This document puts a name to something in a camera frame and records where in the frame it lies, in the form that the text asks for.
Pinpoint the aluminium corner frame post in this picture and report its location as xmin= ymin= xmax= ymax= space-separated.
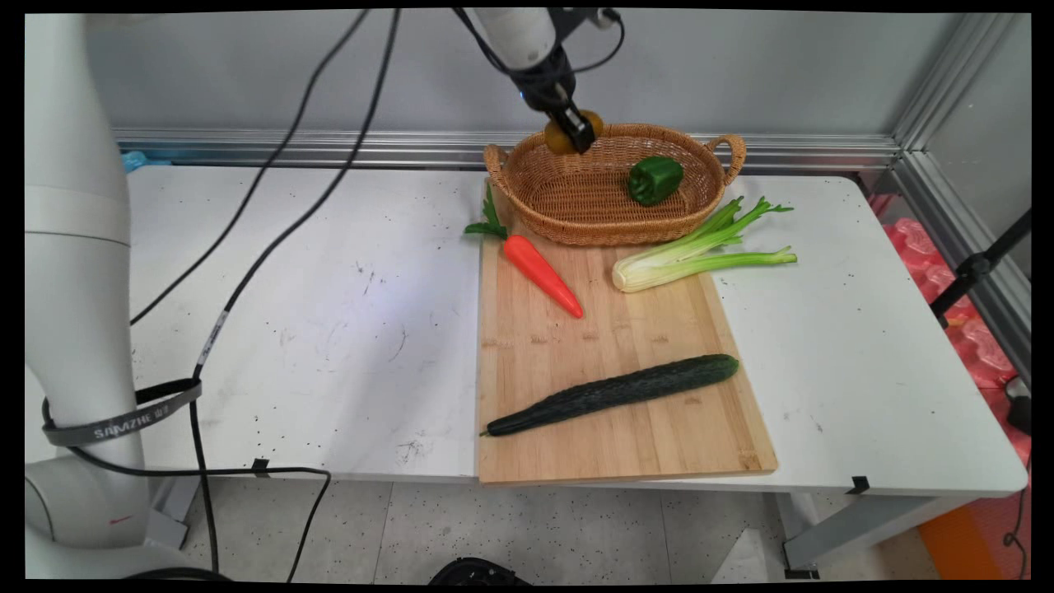
xmin=891 ymin=12 xmax=1032 ymax=390

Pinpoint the green toy bell pepper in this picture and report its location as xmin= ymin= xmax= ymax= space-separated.
xmin=627 ymin=156 xmax=686 ymax=208

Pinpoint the horizontal aluminium frame rail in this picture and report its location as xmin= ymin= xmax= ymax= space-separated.
xmin=111 ymin=128 xmax=903 ymax=175

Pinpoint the grey metal table leg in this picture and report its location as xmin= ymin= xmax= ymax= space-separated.
xmin=774 ymin=492 xmax=982 ymax=580

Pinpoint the orange toy carrot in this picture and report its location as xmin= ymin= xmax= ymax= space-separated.
xmin=464 ymin=183 xmax=585 ymax=320

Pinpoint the black cable with floor loop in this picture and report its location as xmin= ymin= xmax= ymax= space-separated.
xmin=41 ymin=395 xmax=333 ymax=582

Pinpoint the black round object on floor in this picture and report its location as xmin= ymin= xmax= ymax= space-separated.
xmin=428 ymin=557 xmax=529 ymax=586

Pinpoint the black tripod stand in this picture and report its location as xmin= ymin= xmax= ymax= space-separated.
xmin=930 ymin=209 xmax=1032 ymax=331

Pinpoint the small black device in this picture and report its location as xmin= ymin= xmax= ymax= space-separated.
xmin=1004 ymin=377 xmax=1032 ymax=438

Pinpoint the dark green toy cucumber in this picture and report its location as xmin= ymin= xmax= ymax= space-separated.
xmin=481 ymin=354 xmax=740 ymax=437

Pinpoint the yellow-brown toy potato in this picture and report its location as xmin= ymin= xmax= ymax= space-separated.
xmin=543 ymin=109 xmax=605 ymax=156

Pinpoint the thin black floor cable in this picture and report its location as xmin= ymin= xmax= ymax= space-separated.
xmin=1002 ymin=457 xmax=1032 ymax=579

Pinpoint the bamboo cutting board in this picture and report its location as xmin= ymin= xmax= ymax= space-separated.
xmin=476 ymin=177 xmax=779 ymax=485

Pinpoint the blue bubble wrap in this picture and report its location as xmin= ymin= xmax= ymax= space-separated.
xmin=119 ymin=150 xmax=171 ymax=175

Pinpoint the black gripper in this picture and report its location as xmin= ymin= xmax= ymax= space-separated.
xmin=511 ymin=48 xmax=597 ymax=155

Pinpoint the green toy celery stalk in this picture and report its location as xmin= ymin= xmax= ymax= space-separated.
xmin=612 ymin=196 xmax=799 ymax=295

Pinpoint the black cable with white label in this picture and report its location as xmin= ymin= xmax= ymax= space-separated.
xmin=188 ymin=8 xmax=403 ymax=575

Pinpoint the woven wicker basket with handles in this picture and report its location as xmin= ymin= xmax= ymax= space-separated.
xmin=483 ymin=123 xmax=749 ymax=248

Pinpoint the red bubble wrap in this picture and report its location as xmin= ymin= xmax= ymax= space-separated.
xmin=868 ymin=193 xmax=1032 ymax=469

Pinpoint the grey velcro cable strap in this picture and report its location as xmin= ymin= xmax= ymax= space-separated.
xmin=41 ymin=378 xmax=203 ymax=448

